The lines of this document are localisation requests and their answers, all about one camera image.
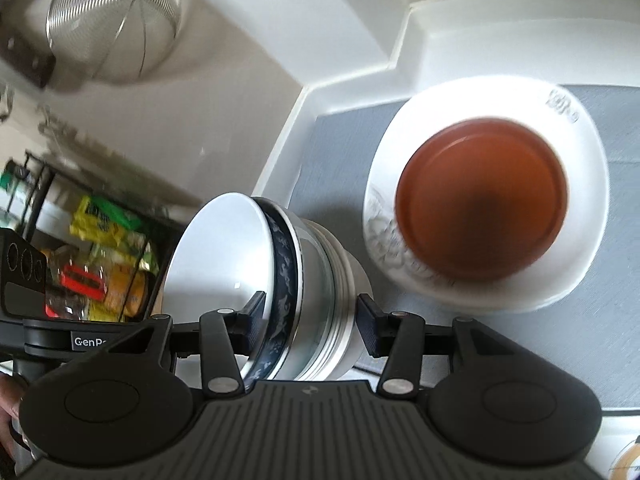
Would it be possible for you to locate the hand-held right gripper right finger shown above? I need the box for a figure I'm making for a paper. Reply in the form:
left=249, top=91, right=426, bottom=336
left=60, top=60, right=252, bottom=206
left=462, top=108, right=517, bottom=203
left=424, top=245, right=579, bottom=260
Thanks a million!
left=357, top=295, right=522, bottom=397

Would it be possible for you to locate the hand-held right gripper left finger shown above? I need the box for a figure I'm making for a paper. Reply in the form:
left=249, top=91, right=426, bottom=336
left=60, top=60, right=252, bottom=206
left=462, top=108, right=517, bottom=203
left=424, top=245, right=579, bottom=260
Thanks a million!
left=107, top=291, right=267, bottom=397

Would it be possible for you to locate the plain white bowl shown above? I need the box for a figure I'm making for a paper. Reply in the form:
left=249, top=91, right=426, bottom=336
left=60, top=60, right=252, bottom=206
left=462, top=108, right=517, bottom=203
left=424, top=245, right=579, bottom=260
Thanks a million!
left=302, top=220, right=375, bottom=381

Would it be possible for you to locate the white bowl with blue pattern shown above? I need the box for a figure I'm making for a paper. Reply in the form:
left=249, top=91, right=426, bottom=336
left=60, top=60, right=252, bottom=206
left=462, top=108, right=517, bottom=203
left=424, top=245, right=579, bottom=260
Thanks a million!
left=162, top=192, right=302, bottom=382

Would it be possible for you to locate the blue ringed bowl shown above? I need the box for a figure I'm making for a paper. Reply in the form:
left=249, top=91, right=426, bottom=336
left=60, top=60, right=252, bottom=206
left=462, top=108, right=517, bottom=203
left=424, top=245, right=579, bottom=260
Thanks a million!
left=252, top=198, right=341, bottom=382

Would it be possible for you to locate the brown round plate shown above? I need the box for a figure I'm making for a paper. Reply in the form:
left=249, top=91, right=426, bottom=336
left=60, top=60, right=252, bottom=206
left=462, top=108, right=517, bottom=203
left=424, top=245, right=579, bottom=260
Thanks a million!
left=395, top=116, right=571, bottom=284

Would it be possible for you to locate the white square floral plate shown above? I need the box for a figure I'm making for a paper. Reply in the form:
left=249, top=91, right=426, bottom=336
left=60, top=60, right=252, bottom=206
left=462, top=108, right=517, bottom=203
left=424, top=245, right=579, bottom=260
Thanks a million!
left=362, top=76, right=612, bottom=315

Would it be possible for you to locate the person's left hand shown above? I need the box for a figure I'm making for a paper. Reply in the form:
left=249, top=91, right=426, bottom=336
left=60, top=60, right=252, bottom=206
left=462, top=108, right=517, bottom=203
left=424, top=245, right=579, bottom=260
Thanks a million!
left=0, top=374, right=25, bottom=461

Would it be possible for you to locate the red label bottle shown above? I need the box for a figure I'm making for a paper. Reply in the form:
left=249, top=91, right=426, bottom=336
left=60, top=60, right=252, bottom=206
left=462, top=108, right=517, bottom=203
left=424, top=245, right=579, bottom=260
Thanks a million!
left=59, top=266, right=109, bottom=298

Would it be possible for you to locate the yellow label bottle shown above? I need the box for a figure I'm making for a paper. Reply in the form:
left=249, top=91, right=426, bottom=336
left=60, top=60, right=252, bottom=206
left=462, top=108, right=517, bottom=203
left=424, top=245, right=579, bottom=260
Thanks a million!
left=102, top=267, right=149, bottom=319

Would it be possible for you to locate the yellow green snack packet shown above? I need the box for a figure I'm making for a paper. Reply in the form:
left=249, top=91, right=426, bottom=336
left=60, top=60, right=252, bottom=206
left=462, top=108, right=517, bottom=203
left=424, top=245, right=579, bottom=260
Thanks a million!
left=70, top=195, right=159, bottom=277

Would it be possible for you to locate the black metal rack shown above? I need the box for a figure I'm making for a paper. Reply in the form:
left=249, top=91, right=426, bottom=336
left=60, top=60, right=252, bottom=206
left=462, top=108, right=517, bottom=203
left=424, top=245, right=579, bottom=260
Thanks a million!
left=0, top=150, right=167, bottom=322

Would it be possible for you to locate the grey mat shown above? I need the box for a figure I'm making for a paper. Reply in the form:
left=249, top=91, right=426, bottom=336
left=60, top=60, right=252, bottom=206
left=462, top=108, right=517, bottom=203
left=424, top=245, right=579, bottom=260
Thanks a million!
left=295, top=84, right=640, bottom=413

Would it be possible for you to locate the yellow round object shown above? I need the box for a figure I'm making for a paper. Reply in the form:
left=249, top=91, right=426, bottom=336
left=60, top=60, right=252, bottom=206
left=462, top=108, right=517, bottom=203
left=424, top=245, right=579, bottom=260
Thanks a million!
left=607, top=437, right=640, bottom=480

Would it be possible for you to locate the cleaver with brown handle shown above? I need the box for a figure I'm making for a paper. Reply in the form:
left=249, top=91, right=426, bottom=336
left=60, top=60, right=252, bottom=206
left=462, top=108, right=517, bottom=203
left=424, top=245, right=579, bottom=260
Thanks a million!
left=0, top=35, right=57, bottom=90

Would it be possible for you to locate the metal wire strainer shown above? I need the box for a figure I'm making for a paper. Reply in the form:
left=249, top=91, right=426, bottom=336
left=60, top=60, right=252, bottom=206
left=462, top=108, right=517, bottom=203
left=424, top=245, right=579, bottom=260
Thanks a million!
left=46, top=0, right=182, bottom=82

